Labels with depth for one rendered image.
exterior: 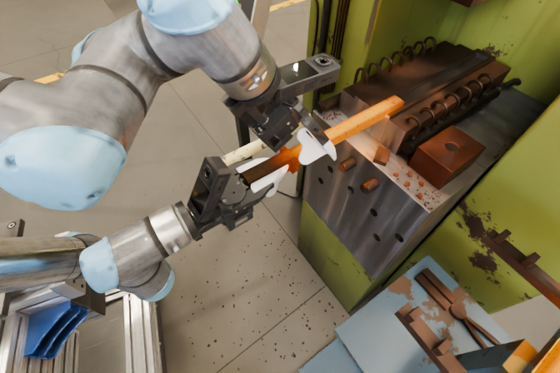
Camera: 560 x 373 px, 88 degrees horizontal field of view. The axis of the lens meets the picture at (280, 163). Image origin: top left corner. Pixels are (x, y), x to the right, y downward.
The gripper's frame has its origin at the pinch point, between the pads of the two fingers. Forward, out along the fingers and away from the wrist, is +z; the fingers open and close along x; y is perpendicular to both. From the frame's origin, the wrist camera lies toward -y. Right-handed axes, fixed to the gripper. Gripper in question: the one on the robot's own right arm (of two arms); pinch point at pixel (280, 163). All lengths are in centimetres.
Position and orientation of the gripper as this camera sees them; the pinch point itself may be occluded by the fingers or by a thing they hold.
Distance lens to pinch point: 55.6
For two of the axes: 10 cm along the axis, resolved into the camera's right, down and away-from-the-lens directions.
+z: 8.2, -4.4, 3.6
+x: 5.7, 6.4, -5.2
